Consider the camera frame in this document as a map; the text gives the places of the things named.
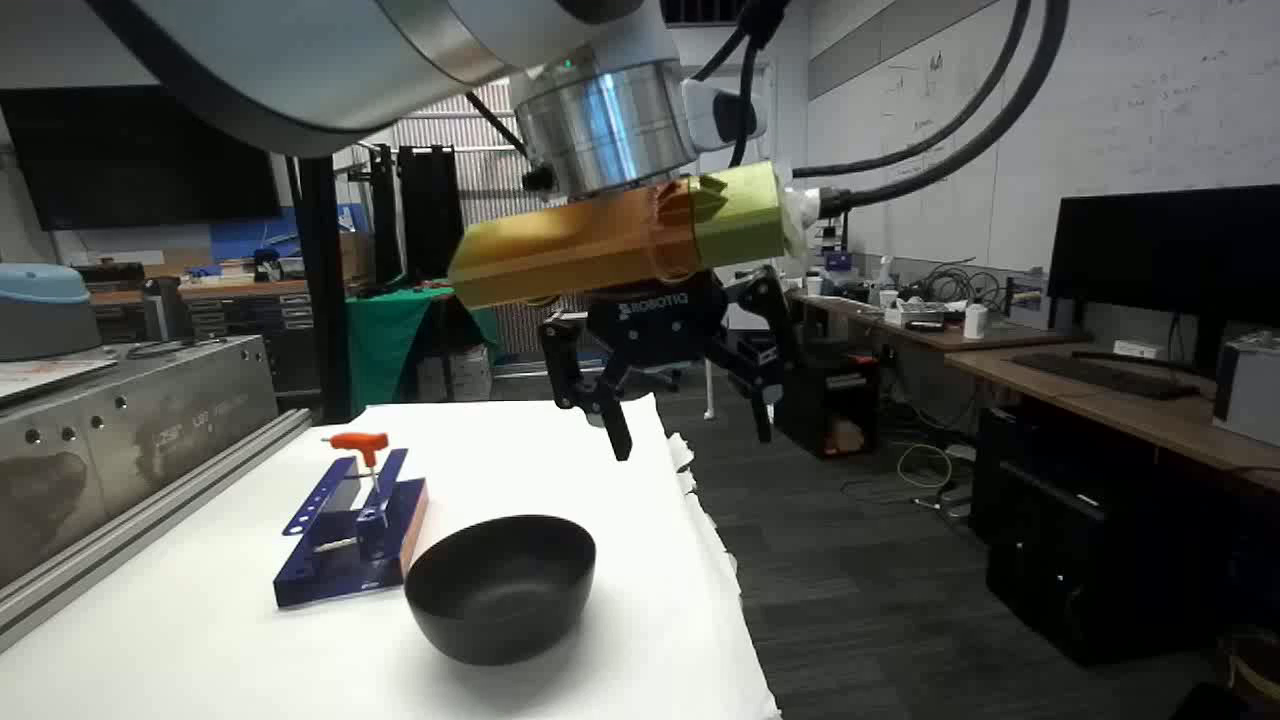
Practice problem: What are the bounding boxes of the black vertical post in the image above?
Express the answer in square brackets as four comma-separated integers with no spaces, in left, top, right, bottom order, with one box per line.
[290,153,361,423]

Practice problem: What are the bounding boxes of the white box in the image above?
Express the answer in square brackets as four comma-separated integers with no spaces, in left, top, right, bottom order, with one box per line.
[1210,326,1280,450]

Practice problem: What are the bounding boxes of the black keyboard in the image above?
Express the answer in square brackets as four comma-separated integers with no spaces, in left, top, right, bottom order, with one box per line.
[1013,348,1206,405]

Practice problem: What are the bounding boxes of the thick black cable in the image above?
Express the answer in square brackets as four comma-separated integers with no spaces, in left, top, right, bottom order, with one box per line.
[814,0,1074,220]

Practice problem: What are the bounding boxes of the orange green camera mount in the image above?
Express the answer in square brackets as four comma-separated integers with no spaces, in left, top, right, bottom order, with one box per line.
[445,157,826,314]

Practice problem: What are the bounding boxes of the large dark wall screen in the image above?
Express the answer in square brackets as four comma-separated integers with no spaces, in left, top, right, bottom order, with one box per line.
[0,82,283,237]

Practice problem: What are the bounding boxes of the orange handled hex key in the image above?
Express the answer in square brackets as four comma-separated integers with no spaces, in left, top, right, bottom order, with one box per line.
[328,428,393,470]

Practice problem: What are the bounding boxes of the black bowl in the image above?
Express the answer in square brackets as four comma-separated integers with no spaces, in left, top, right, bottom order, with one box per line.
[399,510,601,667]

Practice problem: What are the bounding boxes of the black computer tower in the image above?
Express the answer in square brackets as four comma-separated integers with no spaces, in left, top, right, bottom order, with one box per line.
[982,450,1234,671]

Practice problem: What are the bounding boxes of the black rack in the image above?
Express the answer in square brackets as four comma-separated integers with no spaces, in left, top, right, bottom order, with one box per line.
[393,141,469,288]

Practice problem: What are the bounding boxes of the white floor cables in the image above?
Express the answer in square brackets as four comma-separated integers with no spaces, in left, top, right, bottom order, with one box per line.
[891,435,982,520]

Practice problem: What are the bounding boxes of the wooden desk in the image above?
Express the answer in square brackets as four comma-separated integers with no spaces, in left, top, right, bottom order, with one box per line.
[797,290,1280,498]

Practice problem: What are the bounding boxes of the thin black cable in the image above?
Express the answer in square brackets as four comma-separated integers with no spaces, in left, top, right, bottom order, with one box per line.
[791,0,1039,182]

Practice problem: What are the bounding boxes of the black computer monitor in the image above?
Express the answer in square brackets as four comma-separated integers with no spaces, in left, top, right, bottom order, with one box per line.
[1045,178,1280,366]

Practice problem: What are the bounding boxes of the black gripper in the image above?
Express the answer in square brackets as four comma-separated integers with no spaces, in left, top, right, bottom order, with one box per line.
[535,263,803,463]

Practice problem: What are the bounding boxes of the metal block with rail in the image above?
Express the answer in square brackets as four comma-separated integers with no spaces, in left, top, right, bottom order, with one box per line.
[0,330,316,657]

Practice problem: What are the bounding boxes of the black floor box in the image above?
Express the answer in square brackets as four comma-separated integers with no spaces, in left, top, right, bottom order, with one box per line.
[772,348,883,463]

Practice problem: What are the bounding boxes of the blue grey machine cover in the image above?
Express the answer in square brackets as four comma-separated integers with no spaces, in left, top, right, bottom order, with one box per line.
[0,261,106,365]

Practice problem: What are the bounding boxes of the green cloth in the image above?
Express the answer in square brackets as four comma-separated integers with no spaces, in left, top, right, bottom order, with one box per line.
[346,284,513,410]

